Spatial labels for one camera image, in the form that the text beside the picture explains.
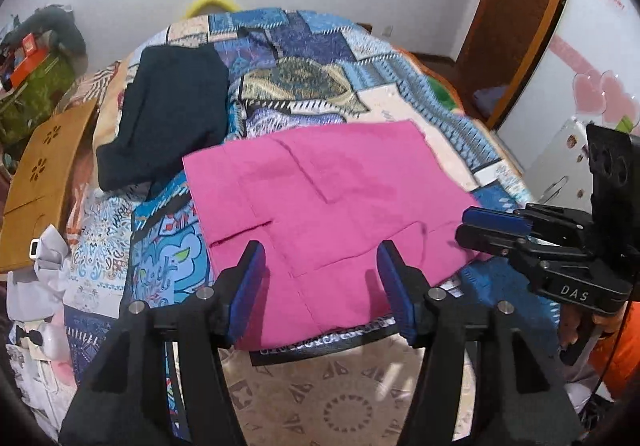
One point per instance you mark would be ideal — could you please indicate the dark navy folded garment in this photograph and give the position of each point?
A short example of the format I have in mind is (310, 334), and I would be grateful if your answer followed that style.
(176, 104)

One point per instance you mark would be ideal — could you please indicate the right hand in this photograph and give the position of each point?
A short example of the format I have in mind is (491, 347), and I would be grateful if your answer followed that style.
(571, 316)

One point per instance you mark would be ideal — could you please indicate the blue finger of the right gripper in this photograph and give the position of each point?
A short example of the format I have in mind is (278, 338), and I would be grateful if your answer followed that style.
(490, 241)
(497, 221)

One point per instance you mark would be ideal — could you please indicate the grey plush toy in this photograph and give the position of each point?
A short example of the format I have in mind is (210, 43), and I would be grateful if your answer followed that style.
(63, 35)

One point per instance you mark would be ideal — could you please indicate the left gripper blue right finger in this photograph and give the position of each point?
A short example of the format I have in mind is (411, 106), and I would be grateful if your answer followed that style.
(519, 397)

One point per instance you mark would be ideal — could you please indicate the orange box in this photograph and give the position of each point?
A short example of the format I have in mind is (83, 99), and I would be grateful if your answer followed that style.
(33, 54)

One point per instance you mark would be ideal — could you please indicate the green storage basket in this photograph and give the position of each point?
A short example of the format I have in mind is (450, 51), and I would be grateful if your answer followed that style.
(33, 102)

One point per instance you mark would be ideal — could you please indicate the wooden door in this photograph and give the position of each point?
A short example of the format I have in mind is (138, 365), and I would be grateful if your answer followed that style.
(499, 53)

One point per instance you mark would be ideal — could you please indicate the pink pants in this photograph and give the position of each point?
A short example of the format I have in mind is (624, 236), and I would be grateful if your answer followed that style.
(320, 200)

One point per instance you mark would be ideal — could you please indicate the yellow curved pillow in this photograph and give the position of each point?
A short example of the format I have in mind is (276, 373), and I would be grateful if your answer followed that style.
(198, 7)

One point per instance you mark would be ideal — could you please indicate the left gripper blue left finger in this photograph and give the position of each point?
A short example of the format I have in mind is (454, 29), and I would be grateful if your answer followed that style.
(122, 398)

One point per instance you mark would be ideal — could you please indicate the orange sleeve right forearm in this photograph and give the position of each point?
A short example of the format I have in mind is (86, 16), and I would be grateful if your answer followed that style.
(626, 355)

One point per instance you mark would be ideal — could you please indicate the white crumpled paper pile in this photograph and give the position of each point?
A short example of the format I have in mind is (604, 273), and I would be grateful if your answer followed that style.
(38, 348)

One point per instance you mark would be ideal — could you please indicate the white wall socket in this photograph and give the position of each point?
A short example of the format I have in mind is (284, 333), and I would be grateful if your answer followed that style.
(386, 31)

